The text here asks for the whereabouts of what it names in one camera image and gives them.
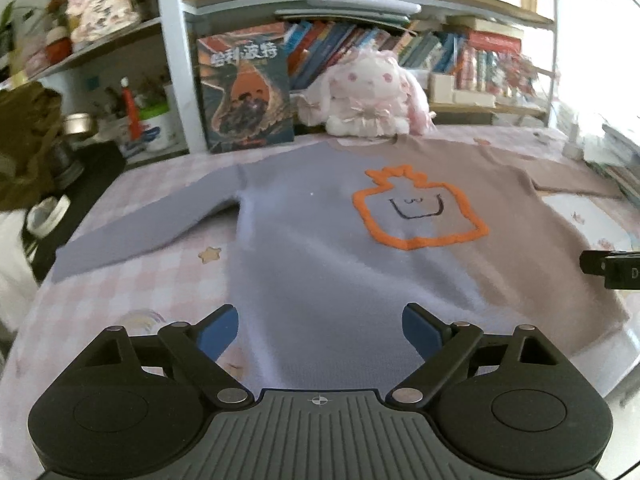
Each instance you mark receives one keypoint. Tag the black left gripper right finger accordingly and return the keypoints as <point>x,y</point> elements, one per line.
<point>445,349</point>

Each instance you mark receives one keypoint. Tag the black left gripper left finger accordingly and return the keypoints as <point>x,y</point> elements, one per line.
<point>194,349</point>

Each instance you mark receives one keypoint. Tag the lavender and pink sweater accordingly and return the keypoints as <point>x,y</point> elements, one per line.
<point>333,241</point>

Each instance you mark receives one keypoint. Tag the pink cartoon table mat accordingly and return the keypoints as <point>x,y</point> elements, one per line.
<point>189,278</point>

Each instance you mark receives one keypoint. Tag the stack of books at right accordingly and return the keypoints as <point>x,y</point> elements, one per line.
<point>615,154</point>

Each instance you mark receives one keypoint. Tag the row of colourful books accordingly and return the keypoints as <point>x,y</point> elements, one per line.
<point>475,51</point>

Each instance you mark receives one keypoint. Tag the white storage box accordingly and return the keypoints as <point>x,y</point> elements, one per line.
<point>441,88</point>

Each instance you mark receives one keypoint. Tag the Harry Potter book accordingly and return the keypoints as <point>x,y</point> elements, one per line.
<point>245,89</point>

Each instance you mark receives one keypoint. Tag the pink plush bunny toy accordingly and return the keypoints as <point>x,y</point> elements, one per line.
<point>366,94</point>

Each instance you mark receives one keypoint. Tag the brown plush toy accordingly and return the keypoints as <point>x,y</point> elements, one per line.
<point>31,120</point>

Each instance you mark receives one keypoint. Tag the white wooden bookshelf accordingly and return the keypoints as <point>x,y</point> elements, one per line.
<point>182,20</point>

